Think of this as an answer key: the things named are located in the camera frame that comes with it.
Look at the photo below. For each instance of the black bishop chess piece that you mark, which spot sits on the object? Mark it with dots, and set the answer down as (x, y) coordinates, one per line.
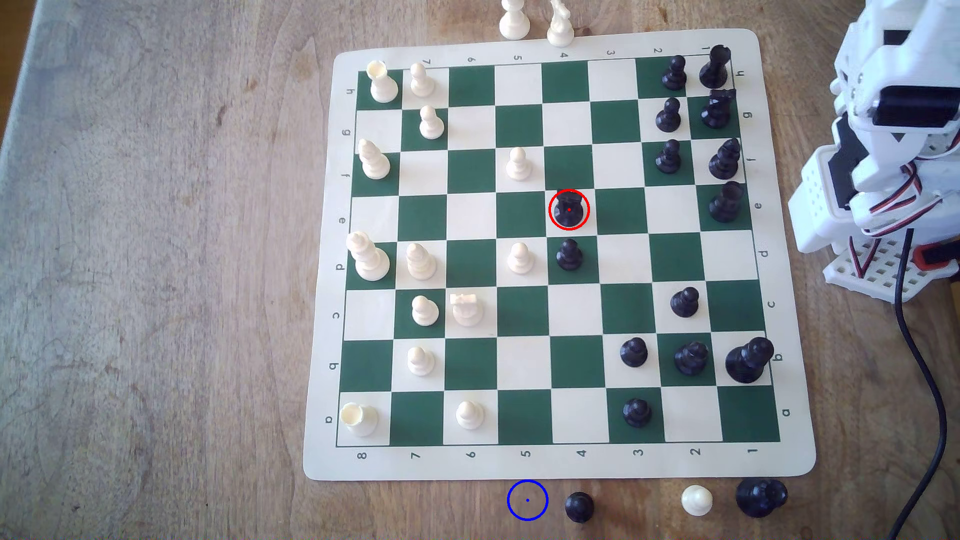
(724, 161)
(691, 360)

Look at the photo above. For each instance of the white bishop chess piece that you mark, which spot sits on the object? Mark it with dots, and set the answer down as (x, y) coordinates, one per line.
(374, 163)
(421, 263)

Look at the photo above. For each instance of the black pawn chess piece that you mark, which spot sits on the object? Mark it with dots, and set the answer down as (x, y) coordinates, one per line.
(637, 414)
(674, 75)
(668, 117)
(634, 353)
(569, 256)
(579, 508)
(685, 303)
(668, 157)

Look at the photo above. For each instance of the white pawn chess piece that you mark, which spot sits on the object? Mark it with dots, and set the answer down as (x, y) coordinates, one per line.
(470, 415)
(421, 362)
(697, 501)
(520, 259)
(431, 124)
(425, 312)
(518, 166)
(422, 81)

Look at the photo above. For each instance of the white knight chess piece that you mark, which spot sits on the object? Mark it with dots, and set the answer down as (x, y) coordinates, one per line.
(560, 28)
(467, 310)

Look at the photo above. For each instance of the black knight chess piece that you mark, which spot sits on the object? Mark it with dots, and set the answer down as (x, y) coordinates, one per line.
(718, 110)
(569, 211)

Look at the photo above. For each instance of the white perforated base plate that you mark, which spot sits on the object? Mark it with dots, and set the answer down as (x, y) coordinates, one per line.
(885, 274)

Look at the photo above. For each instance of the red black clamp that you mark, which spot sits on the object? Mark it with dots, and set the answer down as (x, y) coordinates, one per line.
(937, 256)

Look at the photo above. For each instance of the black queen chess piece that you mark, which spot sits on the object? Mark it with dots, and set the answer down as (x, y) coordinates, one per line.
(747, 362)

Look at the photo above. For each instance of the white king chess piece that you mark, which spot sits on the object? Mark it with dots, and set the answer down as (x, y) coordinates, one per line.
(514, 22)

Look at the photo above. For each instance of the black rook chess piece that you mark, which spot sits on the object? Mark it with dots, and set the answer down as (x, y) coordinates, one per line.
(715, 69)
(759, 498)

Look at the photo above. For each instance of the green white chess mat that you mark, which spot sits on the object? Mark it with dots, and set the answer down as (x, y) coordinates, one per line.
(622, 259)

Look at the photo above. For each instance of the white rook chess piece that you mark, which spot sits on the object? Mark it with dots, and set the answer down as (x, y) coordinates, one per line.
(359, 420)
(383, 86)

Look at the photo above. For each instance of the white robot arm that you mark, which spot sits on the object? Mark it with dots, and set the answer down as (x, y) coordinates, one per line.
(821, 199)

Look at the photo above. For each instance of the white queen chess piece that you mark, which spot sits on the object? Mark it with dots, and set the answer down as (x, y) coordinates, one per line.
(369, 260)

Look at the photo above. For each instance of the black king chess piece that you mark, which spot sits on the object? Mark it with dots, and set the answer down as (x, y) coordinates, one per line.
(725, 204)

